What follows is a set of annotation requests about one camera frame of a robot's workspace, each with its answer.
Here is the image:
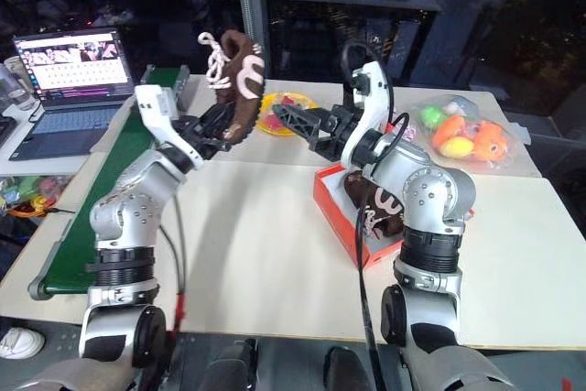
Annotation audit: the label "pink packet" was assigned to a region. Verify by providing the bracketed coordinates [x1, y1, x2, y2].
[384, 119, 417, 143]

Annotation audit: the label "white grey toy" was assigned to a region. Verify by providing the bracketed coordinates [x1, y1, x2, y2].
[440, 97, 478, 118]

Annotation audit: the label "clear plastic toy bag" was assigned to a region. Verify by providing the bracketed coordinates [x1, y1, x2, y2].
[409, 93, 524, 173]

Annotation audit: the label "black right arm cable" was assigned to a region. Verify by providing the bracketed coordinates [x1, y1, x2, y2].
[355, 201, 384, 391]

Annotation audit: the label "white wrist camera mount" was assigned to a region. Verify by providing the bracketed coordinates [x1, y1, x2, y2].
[341, 60, 395, 168]
[134, 83, 205, 170]

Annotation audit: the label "green toy fruit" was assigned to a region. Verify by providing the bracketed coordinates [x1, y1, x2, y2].
[420, 105, 443, 127]

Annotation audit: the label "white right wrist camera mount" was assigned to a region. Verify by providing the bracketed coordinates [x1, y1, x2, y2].
[341, 60, 395, 168]

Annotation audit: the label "green conveyor belt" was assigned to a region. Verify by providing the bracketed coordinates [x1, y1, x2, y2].
[27, 64, 191, 302]

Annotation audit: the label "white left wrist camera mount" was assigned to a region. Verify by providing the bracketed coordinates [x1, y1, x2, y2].
[134, 83, 205, 170]

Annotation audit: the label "clear plastic cup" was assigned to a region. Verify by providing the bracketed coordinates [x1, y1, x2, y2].
[0, 56, 38, 113]

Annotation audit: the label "pink candy pieces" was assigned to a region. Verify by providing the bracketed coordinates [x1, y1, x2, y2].
[273, 94, 313, 112]

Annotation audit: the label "yellow toy lemon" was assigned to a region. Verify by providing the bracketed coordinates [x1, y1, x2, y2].
[439, 136, 475, 157]

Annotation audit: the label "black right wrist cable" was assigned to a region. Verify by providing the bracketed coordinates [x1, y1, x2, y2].
[341, 39, 411, 141]

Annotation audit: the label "grey laptop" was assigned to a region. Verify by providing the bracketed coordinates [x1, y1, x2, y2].
[8, 27, 136, 163]

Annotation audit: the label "orange toy fish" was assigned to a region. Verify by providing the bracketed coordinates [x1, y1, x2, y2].
[472, 120, 510, 161]

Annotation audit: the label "orange toy carrot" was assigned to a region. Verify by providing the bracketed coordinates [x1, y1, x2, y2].
[432, 115, 469, 146]

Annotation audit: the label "red shoebox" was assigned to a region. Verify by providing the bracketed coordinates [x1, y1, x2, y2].
[313, 166, 475, 269]

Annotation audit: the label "pile of colourful toys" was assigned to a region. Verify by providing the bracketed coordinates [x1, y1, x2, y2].
[0, 174, 71, 219]

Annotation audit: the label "metal post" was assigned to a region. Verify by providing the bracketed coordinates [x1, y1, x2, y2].
[233, 0, 272, 81]

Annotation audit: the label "dark rounded shape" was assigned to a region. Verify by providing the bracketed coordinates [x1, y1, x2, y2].
[322, 346, 374, 391]
[208, 339, 260, 391]

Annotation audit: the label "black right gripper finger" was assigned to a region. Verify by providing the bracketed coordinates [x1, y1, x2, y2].
[279, 116, 321, 150]
[272, 103, 324, 128]

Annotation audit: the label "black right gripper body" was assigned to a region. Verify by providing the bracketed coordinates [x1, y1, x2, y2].
[310, 103, 366, 162]

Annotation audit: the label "yellow plate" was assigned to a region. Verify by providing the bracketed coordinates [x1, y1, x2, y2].
[255, 92, 320, 137]

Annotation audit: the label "brown shoe with pink laces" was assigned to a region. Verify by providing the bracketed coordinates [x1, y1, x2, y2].
[197, 28, 267, 146]
[342, 170, 407, 239]

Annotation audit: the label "grey left arm cable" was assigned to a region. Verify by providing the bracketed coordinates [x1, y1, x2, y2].
[157, 193, 190, 335]

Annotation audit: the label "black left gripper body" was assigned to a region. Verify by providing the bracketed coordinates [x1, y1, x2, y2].
[171, 108, 233, 161]

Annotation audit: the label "white sneaker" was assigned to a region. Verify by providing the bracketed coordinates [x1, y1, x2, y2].
[0, 327, 48, 361]

